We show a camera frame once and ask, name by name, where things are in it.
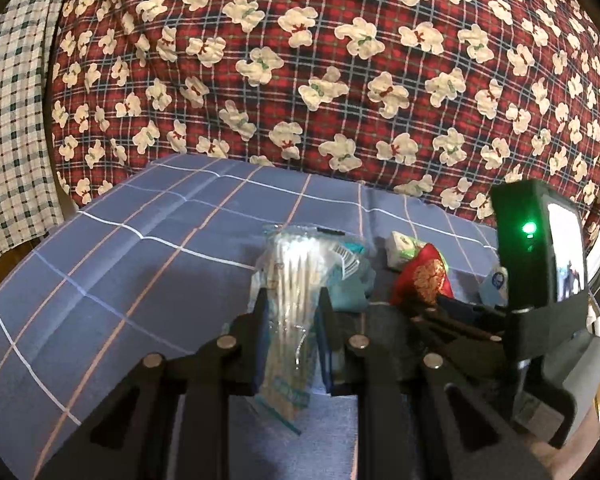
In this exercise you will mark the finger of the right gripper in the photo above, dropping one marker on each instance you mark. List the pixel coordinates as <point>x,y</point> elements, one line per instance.
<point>472,314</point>
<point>461,343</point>

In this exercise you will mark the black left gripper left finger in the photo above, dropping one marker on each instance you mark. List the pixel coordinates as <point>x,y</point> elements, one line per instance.
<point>168,418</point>

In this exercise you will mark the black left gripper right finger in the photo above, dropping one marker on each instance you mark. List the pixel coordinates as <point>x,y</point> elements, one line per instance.
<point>424,421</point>

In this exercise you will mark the red gold brocade pouch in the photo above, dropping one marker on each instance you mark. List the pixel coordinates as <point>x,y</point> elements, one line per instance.
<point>424,278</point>

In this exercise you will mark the green white tissue packet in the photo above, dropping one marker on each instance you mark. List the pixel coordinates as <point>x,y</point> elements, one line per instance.
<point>400,249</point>

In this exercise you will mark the light blue rubber glove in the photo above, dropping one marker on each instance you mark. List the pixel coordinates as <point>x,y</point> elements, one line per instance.
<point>351,282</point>

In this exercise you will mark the cotton swab pack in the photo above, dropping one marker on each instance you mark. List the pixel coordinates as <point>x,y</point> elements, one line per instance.
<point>293,269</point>

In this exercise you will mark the white blue tissue box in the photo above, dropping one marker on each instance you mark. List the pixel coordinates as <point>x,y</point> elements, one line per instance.
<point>493,290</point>

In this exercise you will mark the blue plaid tablecloth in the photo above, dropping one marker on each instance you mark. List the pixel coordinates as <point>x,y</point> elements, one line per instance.
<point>163,262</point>

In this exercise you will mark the red floral plaid quilt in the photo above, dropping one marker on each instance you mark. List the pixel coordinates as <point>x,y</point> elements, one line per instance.
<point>435,99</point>

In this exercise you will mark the white green checkered cloth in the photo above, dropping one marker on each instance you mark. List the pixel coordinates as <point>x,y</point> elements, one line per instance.
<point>29,202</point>

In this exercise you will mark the black camera with screen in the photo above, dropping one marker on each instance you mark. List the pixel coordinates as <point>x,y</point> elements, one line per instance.
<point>540,244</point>

